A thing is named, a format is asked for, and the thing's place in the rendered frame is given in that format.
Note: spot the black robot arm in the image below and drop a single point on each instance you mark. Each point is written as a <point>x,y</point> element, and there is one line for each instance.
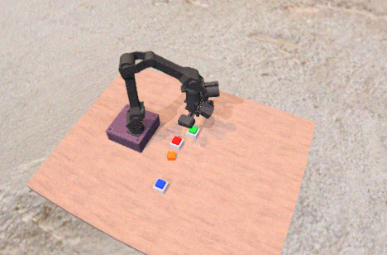
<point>192,83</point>

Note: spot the small orange and yellow block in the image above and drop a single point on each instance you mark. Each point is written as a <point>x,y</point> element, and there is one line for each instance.
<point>171,156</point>

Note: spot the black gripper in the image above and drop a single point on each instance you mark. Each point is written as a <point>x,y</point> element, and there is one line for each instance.
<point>188,120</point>

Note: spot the blue button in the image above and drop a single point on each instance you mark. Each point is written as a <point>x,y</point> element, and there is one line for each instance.
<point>161,185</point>

